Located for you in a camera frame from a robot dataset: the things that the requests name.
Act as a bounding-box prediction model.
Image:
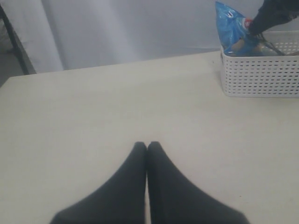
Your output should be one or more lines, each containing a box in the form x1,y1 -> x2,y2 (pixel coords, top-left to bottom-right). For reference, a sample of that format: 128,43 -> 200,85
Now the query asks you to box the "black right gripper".
249,0 -> 299,35

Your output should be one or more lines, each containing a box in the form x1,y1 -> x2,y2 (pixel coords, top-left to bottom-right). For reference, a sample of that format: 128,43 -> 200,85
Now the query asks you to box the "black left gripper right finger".
146,141 -> 249,224

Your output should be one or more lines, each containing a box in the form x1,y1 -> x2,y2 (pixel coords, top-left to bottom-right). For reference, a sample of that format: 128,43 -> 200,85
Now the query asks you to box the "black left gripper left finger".
51,142 -> 147,224

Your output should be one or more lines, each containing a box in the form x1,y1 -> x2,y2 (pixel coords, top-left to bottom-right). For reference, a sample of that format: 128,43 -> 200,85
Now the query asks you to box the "silver fork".
256,33 -> 285,56

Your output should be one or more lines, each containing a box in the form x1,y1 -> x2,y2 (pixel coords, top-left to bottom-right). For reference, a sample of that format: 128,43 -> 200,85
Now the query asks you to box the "blue chip bag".
215,1 -> 262,57

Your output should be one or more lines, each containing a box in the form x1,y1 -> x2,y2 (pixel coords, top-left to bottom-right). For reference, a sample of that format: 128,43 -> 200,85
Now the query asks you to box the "white perforated plastic basket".
221,31 -> 299,98

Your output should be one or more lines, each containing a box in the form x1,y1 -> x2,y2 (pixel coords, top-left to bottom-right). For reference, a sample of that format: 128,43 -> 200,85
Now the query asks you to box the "black table leg frame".
0,6 -> 36,75

